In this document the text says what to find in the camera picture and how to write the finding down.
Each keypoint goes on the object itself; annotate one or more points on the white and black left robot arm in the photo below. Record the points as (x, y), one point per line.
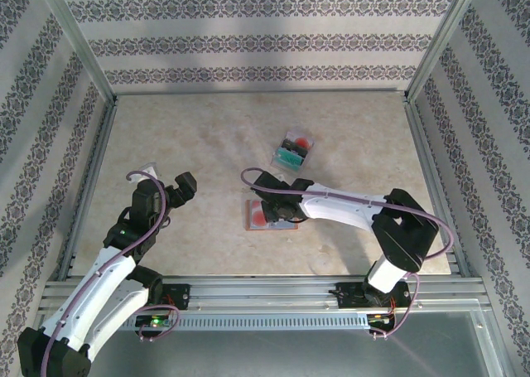
(103, 286)

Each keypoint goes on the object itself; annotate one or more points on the aluminium table edge rail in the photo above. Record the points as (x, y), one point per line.
(261, 92)

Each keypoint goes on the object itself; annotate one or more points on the small circuit board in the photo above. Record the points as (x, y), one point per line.
(153, 322)
(379, 319)

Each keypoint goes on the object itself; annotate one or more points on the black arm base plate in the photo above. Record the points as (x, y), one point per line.
(350, 296)
(180, 296)

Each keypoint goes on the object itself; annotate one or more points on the red dotted card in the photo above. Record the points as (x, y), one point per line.
(258, 217)
(302, 143)

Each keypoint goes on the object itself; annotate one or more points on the green bank card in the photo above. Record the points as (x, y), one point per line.
(290, 158)

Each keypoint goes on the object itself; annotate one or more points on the grey metal sheet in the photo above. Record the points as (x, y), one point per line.
(265, 356)

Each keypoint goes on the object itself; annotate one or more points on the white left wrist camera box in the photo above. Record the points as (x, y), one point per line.
(149, 173)

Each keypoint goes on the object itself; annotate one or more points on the aluminium frame post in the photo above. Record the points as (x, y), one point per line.
(78, 37)
(443, 37)

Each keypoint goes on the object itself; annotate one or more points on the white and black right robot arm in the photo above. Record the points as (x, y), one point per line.
(339, 211)

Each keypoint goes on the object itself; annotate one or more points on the aluminium side rail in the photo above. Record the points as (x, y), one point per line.
(430, 165)
(88, 186)

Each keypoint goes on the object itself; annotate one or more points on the clear plastic card box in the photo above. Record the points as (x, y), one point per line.
(277, 163)

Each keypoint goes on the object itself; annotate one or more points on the black card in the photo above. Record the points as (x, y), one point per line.
(292, 146)

